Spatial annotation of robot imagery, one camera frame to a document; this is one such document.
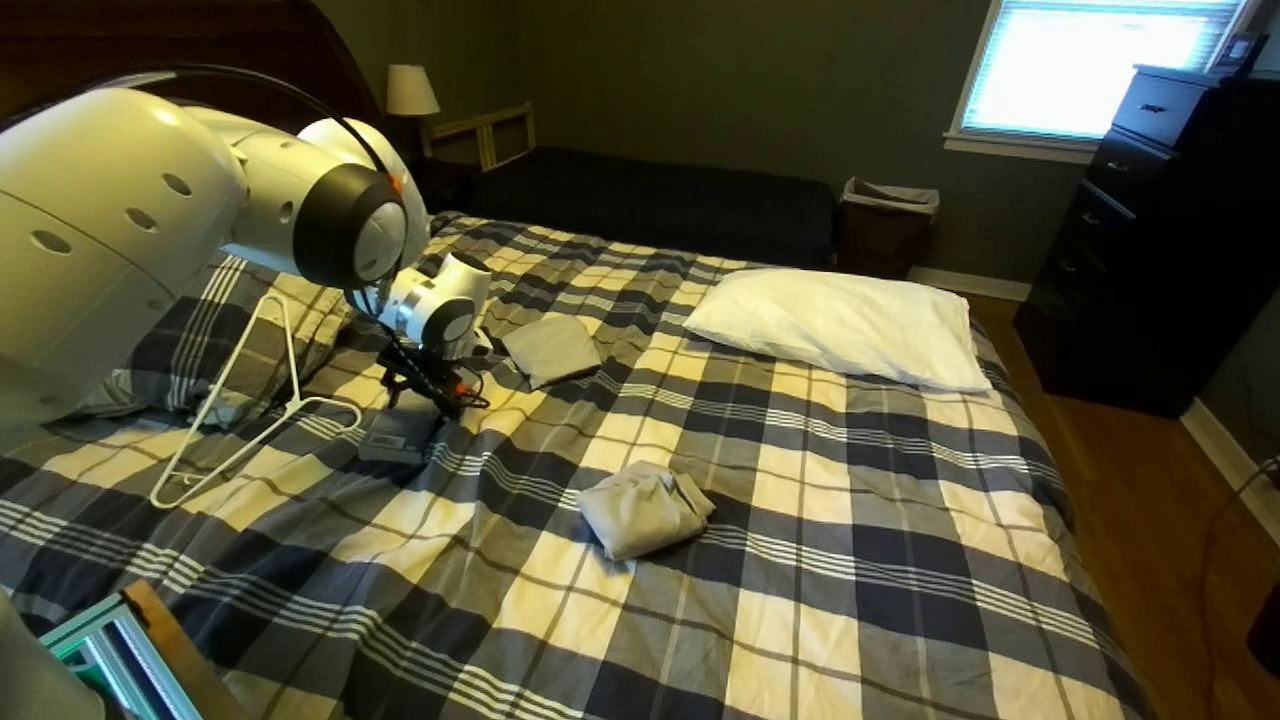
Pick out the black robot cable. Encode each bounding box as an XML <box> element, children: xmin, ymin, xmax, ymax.
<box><xmin>110</xmin><ymin>57</ymin><xmax>413</xmax><ymax>327</ymax></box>

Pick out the wooden plank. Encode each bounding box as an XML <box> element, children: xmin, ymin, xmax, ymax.
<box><xmin>116</xmin><ymin>577</ymin><xmax>250</xmax><ymax>720</ymax></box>

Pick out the bright window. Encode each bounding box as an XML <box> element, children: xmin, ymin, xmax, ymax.
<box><xmin>941</xmin><ymin>0</ymin><xmax>1260</xmax><ymax>168</ymax></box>

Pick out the black dresser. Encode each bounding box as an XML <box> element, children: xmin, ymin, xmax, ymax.
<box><xmin>1013</xmin><ymin>61</ymin><xmax>1280</xmax><ymax>420</ymax></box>

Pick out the teal metal frame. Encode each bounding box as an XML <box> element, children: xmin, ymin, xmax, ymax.
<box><xmin>35</xmin><ymin>591</ymin><xmax>209</xmax><ymax>720</ymax></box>

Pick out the folded grey cloth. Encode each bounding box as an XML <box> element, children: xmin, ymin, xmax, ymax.
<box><xmin>574</xmin><ymin>456</ymin><xmax>719</xmax><ymax>565</ymax></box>

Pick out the grey rounded base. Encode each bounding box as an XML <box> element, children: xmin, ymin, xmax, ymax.
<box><xmin>0</xmin><ymin>596</ymin><xmax>110</xmax><ymax>720</ymax></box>

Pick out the flat grey cloth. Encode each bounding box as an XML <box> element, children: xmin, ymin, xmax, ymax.
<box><xmin>483</xmin><ymin>309</ymin><xmax>611</xmax><ymax>392</ymax></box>

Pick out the white pillow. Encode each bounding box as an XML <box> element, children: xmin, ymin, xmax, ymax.
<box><xmin>678</xmin><ymin>263</ymin><xmax>1001</xmax><ymax>400</ymax></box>

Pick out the plaid bedspread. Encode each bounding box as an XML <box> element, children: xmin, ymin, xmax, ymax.
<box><xmin>0</xmin><ymin>207</ymin><xmax>1161</xmax><ymax>720</ymax></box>

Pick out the small object on dresser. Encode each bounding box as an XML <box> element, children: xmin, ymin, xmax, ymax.
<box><xmin>1203</xmin><ymin>26</ymin><xmax>1273</xmax><ymax>84</ymax></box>

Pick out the wooden shelf unit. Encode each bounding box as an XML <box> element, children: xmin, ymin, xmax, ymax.
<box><xmin>415</xmin><ymin>100</ymin><xmax>539</xmax><ymax>179</ymax></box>

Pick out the brown bin with cloth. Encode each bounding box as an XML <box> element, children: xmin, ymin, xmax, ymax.
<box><xmin>833</xmin><ymin>172</ymin><xmax>944</xmax><ymax>271</ymax></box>

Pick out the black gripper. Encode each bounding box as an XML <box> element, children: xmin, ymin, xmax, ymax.
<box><xmin>376</xmin><ymin>330</ymin><xmax>491</xmax><ymax>411</ymax></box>

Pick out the small table lamp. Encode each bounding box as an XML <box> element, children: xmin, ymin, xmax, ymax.
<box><xmin>380</xmin><ymin>61</ymin><xmax>442</xmax><ymax>126</ymax></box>

